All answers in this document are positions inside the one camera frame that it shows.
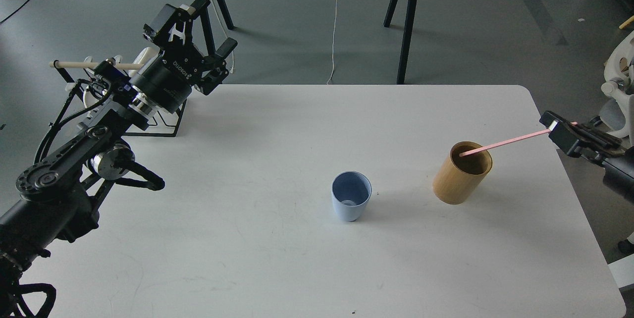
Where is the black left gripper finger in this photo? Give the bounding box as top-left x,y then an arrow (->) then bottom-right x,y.
191,38 -> 238,96
143,0 -> 211,58

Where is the bamboo cylinder holder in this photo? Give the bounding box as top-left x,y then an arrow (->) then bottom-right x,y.
432,141 -> 493,205

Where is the pink chopstick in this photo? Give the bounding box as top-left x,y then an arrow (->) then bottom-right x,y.
459,121 -> 559,158

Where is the black wire mug rack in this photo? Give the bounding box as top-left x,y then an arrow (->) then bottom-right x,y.
49,55 -> 186,138

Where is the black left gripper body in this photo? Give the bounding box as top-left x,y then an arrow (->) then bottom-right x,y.
130,51 -> 204,113

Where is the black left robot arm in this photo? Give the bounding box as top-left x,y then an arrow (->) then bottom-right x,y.
0,0 -> 237,318

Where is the white mug on rack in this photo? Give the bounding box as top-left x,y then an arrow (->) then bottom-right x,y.
82,81 -> 108,108

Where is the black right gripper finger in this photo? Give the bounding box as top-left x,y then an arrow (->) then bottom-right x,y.
548,121 -> 626,159
539,110 -> 622,149

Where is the blue plastic cup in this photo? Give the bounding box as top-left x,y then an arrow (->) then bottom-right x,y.
331,171 -> 373,222

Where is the white office chair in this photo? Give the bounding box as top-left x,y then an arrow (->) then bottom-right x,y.
590,32 -> 634,141

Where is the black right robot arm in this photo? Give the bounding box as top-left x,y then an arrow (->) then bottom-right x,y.
539,111 -> 634,203

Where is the white square mug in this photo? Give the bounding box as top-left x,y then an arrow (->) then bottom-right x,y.
133,47 -> 159,66

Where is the white thick hanging cable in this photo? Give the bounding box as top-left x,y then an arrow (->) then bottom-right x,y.
201,0 -> 235,74

